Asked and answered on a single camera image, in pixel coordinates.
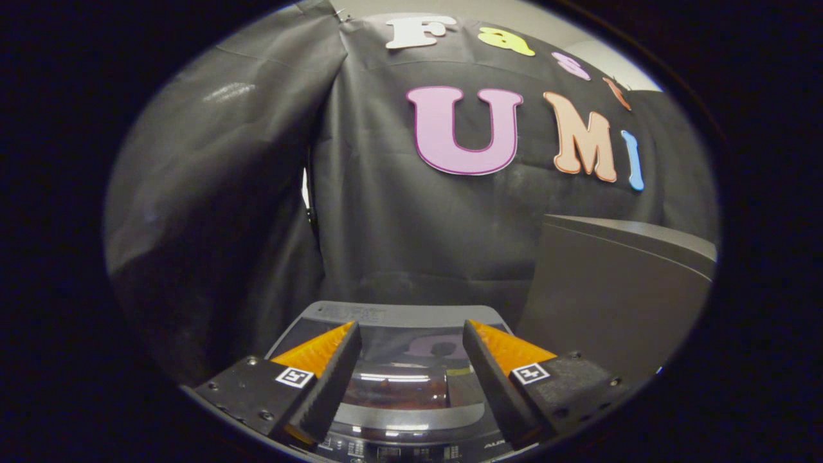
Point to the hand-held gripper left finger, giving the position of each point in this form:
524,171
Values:
334,373

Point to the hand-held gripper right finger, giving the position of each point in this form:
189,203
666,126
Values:
492,379

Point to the grey washing machine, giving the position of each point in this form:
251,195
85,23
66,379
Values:
411,447

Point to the white cabinet with grey top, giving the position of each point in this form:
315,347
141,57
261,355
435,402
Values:
611,302

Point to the black backdrop cloth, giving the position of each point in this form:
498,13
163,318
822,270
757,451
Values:
398,231

